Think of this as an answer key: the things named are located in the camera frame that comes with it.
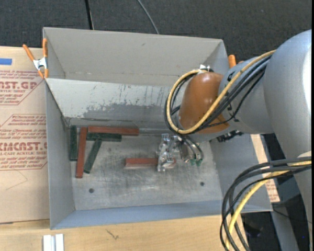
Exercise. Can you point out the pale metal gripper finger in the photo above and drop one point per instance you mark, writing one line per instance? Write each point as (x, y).
(165, 146)
(164, 166)

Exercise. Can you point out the red-brown block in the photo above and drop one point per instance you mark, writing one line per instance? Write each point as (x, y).
(140, 163)
(81, 153)
(112, 130)

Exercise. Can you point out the grey metal bin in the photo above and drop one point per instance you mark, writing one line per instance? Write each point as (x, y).
(136, 187)

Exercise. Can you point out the dark green flat block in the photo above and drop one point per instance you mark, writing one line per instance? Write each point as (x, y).
(106, 137)
(92, 155)
(73, 142)

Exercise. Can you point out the brown cardboard board, red print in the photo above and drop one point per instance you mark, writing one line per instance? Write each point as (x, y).
(21, 182)

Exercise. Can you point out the black cylinder on white bracket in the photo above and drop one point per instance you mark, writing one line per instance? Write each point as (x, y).
(229, 136)

